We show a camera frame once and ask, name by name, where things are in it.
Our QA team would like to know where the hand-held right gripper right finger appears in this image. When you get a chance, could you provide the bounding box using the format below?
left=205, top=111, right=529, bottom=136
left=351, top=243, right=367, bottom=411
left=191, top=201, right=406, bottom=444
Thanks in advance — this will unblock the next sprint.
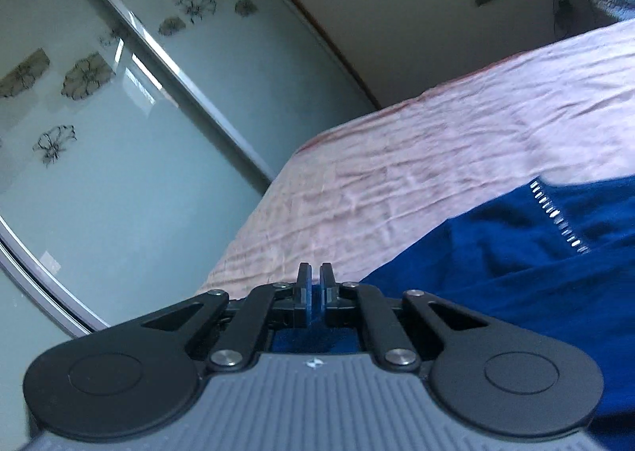
left=320, top=263, right=493, bottom=374

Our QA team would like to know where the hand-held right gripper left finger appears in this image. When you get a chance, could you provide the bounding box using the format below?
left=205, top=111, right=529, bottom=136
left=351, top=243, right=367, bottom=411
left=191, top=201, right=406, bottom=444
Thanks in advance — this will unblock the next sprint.
left=141, top=263, right=315, bottom=374

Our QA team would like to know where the blue knitted garment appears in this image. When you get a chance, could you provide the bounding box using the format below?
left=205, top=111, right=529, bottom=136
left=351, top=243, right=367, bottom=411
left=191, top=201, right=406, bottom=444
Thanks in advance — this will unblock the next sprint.
left=270, top=176, right=635, bottom=451

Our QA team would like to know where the pink bed sheet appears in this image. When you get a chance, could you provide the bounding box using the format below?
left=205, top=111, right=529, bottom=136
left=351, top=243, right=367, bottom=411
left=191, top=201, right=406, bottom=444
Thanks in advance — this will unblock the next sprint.
left=196, top=17, right=635, bottom=298

